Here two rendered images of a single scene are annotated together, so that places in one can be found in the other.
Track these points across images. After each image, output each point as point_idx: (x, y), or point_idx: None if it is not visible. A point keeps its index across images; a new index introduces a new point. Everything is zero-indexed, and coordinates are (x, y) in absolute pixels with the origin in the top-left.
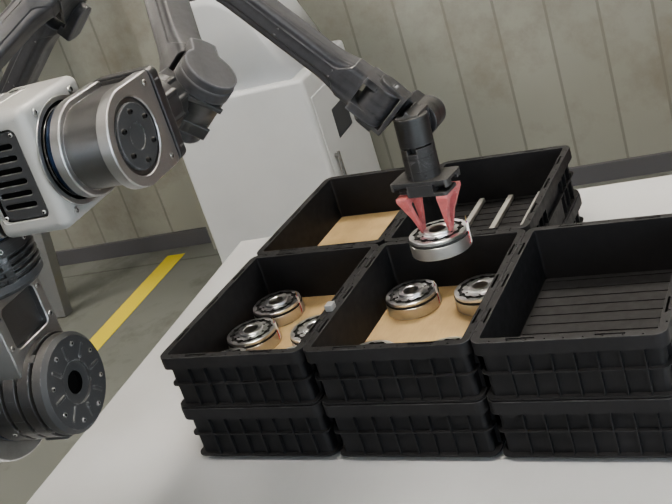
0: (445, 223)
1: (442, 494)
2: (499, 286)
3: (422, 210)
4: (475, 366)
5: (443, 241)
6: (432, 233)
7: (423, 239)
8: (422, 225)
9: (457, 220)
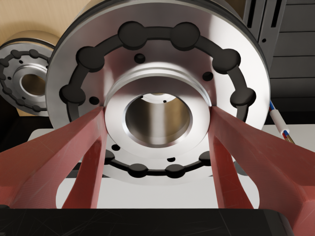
0: (179, 89)
1: None
2: (267, 25)
3: (85, 147)
4: None
5: (204, 177)
6: (155, 156)
7: (130, 163)
8: (102, 142)
9: (216, 36)
